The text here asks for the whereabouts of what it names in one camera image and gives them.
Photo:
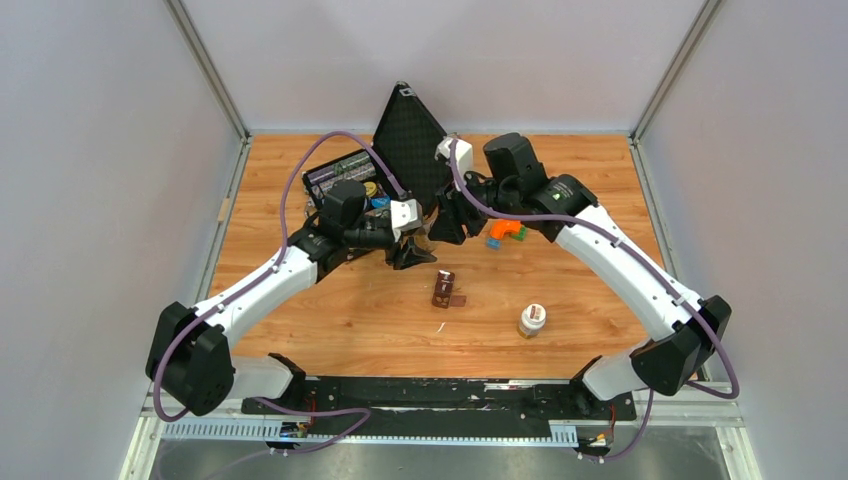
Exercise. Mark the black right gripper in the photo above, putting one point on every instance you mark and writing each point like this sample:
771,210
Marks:
452,214

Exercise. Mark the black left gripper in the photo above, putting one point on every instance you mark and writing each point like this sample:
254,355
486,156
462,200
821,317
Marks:
409,256

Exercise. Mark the brown pill organizer strip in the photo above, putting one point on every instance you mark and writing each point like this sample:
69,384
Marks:
444,295

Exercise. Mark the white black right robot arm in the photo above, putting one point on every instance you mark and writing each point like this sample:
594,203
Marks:
684,329

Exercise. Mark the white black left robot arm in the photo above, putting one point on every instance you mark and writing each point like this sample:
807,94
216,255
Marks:
191,357

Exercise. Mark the orange curved toy block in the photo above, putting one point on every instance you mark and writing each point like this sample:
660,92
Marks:
502,228

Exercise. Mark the green toy block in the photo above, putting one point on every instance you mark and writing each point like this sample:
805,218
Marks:
520,234

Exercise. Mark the black poker chip case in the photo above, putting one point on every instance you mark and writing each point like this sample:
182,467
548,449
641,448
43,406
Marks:
391,159

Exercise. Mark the amber pill jar white lid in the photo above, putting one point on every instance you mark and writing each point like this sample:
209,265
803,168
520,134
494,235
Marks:
532,320

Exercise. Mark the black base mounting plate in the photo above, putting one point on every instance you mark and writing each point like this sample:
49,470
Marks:
453,408

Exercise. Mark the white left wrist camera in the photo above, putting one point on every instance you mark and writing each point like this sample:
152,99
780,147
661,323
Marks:
405,215

